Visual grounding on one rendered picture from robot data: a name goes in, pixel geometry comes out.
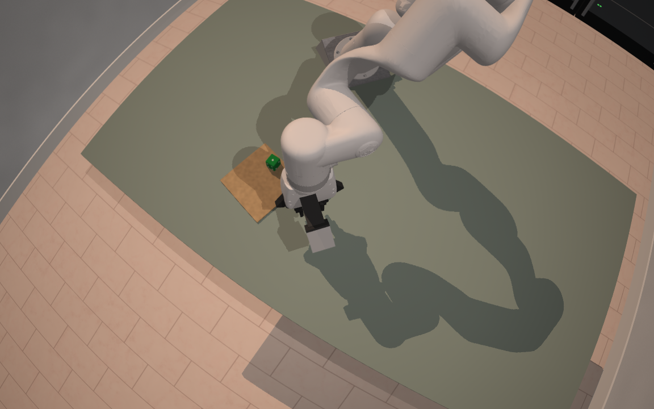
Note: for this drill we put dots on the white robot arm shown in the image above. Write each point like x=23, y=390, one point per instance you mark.
x=413, y=43

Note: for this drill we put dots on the tan mat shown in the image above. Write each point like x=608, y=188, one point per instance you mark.
x=254, y=185

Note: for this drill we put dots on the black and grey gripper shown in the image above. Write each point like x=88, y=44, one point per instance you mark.
x=290, y=197

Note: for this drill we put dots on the green die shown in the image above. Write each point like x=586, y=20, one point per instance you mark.
x=273, y=162

